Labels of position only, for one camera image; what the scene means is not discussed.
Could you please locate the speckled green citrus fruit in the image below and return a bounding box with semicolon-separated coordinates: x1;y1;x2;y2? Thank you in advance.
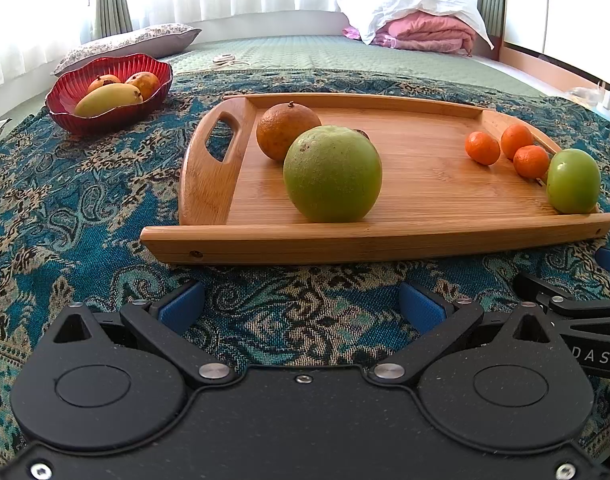
283;126;383;222

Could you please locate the white duvet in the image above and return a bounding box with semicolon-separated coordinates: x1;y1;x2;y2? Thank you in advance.
335;0;494;50

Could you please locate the green quilted bedspread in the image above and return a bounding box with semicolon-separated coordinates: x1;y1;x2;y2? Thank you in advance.
160;35;553;98

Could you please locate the large dull orange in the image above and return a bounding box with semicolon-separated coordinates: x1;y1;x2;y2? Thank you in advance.
256;102;322;162

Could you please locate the teal paisley blanket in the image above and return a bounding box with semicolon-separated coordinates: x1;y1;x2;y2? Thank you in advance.
0;67;610;466

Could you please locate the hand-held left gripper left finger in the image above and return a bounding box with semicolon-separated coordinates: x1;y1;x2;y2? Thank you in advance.
50;281;237;388

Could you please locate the round orange-red fruit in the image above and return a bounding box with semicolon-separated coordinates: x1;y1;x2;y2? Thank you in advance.
88;74;122;93

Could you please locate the white wardrobe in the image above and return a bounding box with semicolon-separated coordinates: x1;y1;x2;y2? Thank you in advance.
502;0;610;86

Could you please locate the yellow mango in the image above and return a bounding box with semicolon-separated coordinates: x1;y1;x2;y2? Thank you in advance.
74;83;143;118

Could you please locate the folded pink blanket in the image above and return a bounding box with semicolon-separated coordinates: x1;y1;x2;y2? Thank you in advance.
344;12;478;53

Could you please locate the small orange mandarin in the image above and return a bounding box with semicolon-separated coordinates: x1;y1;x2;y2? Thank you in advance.
501;124;534;159
513;145;550;179
466;131;500;166

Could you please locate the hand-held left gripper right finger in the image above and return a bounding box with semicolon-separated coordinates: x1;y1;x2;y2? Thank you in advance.
372;281;560;388

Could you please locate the smooth green apple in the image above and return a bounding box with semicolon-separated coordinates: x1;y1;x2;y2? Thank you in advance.
546;149;602;215

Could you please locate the wooden serving tray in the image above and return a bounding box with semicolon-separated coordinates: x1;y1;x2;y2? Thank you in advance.
140;92;610;266

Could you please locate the red ribbed glass bowl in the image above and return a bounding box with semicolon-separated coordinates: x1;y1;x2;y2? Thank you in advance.
45;53;173;136

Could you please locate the floral grey pillow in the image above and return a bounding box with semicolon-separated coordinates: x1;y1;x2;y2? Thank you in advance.
52;24;203;77

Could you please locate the small orange-red mango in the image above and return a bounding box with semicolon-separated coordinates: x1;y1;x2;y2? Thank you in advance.
125;72;161;101

